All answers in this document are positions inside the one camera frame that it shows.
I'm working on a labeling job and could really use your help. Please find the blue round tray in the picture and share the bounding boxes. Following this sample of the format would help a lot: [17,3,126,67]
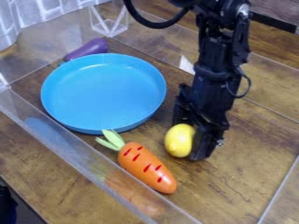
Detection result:
[41,53,167,135]

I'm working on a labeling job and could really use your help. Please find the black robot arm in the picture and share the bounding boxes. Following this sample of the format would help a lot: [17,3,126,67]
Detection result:
[170,0,251,161]

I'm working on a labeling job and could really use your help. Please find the black cable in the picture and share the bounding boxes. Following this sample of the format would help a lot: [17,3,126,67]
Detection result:
[123,0,252,99]

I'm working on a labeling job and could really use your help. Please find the clear acrylic corner bracket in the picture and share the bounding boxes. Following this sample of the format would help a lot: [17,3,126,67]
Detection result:
[88,5,128,38]

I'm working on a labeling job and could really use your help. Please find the clear acrylic enclosure wall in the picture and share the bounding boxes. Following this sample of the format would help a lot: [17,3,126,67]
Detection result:
[0,73,202,224]

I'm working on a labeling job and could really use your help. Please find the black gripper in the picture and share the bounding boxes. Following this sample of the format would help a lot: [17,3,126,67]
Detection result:
[172,83,231,161]

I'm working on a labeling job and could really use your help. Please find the purple toy eggplant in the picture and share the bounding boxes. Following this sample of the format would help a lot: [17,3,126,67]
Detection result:
[60,38,108,65]

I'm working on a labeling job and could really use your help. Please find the orange toy carrot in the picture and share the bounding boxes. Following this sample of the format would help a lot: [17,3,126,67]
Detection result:
[96,129,178,194]

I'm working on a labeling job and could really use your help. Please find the yellow toy lemon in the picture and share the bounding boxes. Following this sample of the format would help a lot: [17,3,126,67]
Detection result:
[164,123,195,158]

